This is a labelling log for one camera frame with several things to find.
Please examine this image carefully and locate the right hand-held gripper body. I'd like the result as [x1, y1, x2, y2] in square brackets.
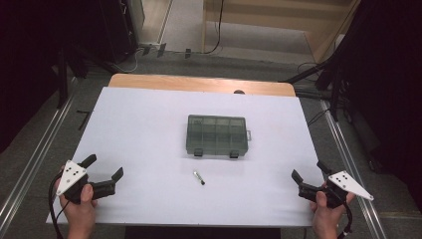
[298, 169, 375, 210]

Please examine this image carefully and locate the black curtain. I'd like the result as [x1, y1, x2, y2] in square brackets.
[326, 0, 422, 213]
[0, 0, 104, 153]

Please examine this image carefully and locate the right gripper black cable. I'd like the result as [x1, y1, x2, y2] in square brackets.
[335, 190, 353, 239]

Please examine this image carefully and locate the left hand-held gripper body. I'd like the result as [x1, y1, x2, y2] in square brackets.
[55, 159, 117, 205]

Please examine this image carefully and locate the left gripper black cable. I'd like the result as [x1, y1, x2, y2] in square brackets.
[48, 171, 71, 239]

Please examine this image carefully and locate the grey translucent compartment box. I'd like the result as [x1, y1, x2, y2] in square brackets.
[185, 114, 253, 159]

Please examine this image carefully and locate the person's left hand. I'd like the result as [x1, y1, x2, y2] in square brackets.
[54, 165, 100, 234]

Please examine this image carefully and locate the light wooden shelf unit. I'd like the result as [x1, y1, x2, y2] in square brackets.
[201, 0, 362, 65]

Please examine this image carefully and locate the black metal stand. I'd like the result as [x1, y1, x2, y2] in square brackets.
[55, 46, 70, 110]

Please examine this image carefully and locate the white board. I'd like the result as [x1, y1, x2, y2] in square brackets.
[46, 87, 338, 228]

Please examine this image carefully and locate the black cabinet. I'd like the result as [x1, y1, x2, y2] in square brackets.
[98, 0, 139, 65]

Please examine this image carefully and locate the person's right hand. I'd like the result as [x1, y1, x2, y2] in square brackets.
[310, 190, 356, 234]

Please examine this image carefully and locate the hanging black cable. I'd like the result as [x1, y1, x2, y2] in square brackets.
[202, 0, 225, 56]

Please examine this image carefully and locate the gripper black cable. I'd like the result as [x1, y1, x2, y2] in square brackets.
[335, 190, 353, 239]
[48, 171, 71, 239]

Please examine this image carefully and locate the white floor cable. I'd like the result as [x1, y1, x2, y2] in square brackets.
[113, 48, 144, 75]

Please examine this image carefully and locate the metal floor rail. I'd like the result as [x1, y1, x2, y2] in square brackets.
[318, 99, 388, 239]
[0, 94, 77, 230]

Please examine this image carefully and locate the black floor cable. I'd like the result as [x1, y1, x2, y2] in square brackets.
[306, 109, 331, 127]

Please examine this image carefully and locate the power strip with plugs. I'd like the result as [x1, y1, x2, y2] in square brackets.
[140, 42, 167, 59]

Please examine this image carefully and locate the wooden table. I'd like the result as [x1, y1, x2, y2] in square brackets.
[107, 73, 297, 98]

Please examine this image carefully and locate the black tripod stand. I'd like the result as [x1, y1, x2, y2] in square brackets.
[279, 56, 342, 122]

